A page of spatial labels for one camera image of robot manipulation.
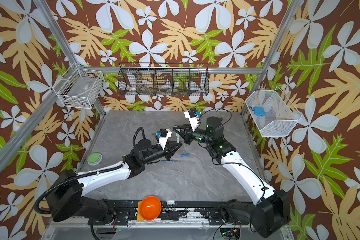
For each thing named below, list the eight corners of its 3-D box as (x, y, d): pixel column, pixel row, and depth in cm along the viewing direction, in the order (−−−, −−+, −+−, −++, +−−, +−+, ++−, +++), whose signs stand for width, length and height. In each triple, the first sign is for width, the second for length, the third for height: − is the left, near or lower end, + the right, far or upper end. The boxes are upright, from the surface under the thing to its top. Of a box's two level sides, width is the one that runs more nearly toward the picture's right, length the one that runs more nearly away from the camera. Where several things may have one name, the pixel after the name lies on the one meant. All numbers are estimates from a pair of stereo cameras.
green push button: (86, 165, 94) (84, 163, 92) (91, 154, 99) (90, 152, 97) (100, 165, 94) (98, 163, 92) (104, 154, 99) (103, 152, 97)
